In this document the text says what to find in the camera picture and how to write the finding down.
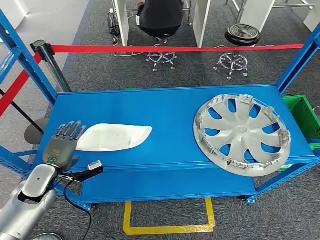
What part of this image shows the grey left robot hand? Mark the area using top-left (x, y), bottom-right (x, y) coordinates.
top-left (42, 120), bottom-right (88, 172)

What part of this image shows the white desk panel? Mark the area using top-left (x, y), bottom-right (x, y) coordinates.
top-left (113, 0), bottom-right (130, 47)
top-left (303, 0), bottom-right (320, 32)
top-left (192, 0), bottom-right (212, 48)

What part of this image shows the black round stool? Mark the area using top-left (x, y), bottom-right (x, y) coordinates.
top-left (213, 23), bottom-right (261, 81)

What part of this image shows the person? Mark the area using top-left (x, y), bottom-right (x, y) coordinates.
top-left (136, 0), bottom-right (184, 38)

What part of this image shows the silver wheel hubcap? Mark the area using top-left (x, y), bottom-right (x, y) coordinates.
top-left (192, 93), bottom-right (292, 178)

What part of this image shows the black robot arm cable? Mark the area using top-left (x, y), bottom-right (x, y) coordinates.
top-left (54, 175), bottom-right (93, 240)

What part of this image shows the black power adapter box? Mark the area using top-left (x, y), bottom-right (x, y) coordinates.
top-left (107, 9), bottom-right (120, 37)

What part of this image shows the black stanchion post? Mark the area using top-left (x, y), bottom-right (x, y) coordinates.
top-left (29, 39), bottom-right (72, 94)

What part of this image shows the green plastic crate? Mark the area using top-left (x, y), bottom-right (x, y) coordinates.
top-left (282, 94), bottom-right (320, 152)
top-left (275, 162), bottom-right (292, 173)

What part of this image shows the white curved car part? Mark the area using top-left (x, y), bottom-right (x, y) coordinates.
top-left (75, 123), bottom-right (153, 153)

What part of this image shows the white desk with metal frame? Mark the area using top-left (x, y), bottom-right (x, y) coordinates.
top-left (225, 0), bottom-right (316, 33)

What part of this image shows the chrome base stool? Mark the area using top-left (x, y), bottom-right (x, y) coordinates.
top-left (146, 31), bottom-right (178, 73)

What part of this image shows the blue metal shelf rack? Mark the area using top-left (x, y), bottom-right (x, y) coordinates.
top-left (0, 8), bottom-right (320, 213)

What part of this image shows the red barrier belt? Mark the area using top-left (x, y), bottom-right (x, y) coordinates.
top-left (0, 52), bottom-right (43, 117)
top-left (51, 43), bottom-right (304, 55)

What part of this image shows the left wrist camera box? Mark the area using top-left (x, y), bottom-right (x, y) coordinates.
top-left (73, 160), bottom-right (104, 183)

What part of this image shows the black stanchion with round base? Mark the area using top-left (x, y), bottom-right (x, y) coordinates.
top-left (0, 88), bottom-right (50, 146)

